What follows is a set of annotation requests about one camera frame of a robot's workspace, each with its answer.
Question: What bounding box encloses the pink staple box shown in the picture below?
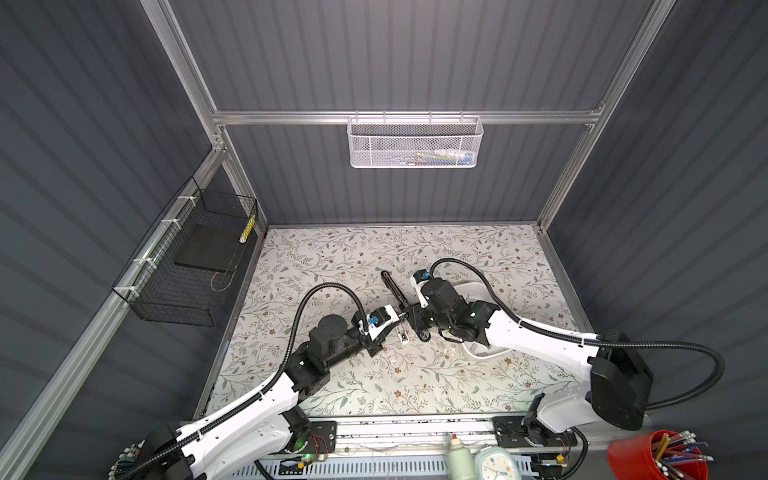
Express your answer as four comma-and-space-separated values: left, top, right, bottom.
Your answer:
397, 326, 409, 345

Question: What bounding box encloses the green glue bottle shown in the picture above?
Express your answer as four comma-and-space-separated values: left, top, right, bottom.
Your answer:
445, 434, 476, 480

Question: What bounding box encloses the red pencil cup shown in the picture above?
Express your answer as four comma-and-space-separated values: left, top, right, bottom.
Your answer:
606, 430, 714, 480

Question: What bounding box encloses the floral table mat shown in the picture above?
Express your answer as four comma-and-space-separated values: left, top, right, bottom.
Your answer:
205, 225, 578, 417

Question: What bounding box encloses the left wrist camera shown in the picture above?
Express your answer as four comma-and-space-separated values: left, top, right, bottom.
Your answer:
359, 305, 400, 333

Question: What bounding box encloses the yellow marker pen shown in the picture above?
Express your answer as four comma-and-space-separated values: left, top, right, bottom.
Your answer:
238, 215, 257, 244

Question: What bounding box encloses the black stapler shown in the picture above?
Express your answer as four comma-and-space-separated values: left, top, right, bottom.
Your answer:
380, 270, 431, 342

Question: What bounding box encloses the white wire mesh basket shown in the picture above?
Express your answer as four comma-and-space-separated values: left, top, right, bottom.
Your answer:
346, 115, 484, 169

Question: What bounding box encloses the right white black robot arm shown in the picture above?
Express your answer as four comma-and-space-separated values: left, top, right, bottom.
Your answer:
411, 268, 725, 446

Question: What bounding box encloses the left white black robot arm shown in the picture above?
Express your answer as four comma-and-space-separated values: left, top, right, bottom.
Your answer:
109, 282, 409, 479

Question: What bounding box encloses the white plastic tray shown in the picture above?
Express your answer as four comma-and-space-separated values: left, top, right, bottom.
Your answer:
454, 281, 511, 361

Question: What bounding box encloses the mint alarm clock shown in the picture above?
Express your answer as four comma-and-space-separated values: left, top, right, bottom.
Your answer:
474, 447, 522, 480

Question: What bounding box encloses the jar of coloured pencils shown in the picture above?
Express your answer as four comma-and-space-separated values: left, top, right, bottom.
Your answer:
107, 440, 145, 480

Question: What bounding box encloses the black wire basket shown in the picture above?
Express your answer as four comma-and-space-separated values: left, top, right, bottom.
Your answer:
113, 181, 259, 327

